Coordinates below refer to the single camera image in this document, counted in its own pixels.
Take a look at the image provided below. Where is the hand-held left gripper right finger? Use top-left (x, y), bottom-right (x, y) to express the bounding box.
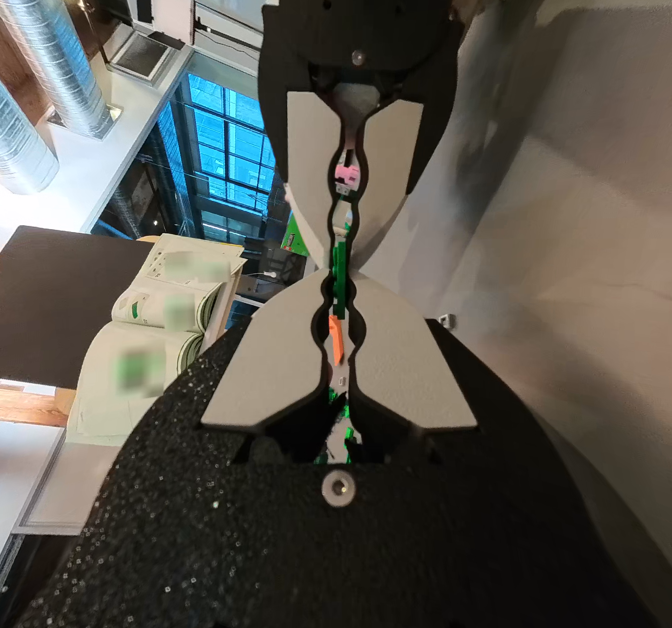
top-left (346, 273), bottom-right (478, 433)

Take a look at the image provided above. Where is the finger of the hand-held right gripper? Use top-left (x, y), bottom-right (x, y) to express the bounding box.
top-left (286, 90), bottom-right (343, 273)
top-left (348, 101), bottom-right (426, 273)

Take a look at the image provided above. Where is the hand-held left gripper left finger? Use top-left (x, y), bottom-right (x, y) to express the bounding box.
top-left (201, 271), bottom-right (337, 432)

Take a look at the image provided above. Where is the pile of lego pieces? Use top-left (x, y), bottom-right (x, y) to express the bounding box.
top-left (314, 386), bottom-right (364, 464)

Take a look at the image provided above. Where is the green lego base plate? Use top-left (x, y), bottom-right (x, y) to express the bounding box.
top-left (331, 240), bottom-right (349, 320)

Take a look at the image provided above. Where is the green lego box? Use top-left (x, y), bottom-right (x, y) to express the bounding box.
top-left (281, 213), bottom-right (312, 259)

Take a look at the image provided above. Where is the lego instruction booklet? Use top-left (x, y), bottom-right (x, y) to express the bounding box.
top-left (67, 233), bottom-right (249, 449)

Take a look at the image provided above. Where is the orange brick separator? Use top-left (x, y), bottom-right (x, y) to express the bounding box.
top-left (328, 315), bottom-right (346, 365)

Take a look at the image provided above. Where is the large window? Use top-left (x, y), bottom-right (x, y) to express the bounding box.
top-left (178, 73), bottom-right (277, 210)

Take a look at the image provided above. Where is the white square light panel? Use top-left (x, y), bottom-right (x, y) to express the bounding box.
top-left (135, 0), bottom-right (196, 45)

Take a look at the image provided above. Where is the black board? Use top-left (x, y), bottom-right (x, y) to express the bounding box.
top-left (0, 225), bottom-right (165, 388)

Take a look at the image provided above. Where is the white wall vent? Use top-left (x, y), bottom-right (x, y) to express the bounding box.
top-left (106, 29), bottom-right (186, 86)

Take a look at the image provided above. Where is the silver air duct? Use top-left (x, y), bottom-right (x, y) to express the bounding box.
top-left (0, 0), bottom-right (124, 141)
top-left (0, 82), bottom-right (60, 196)

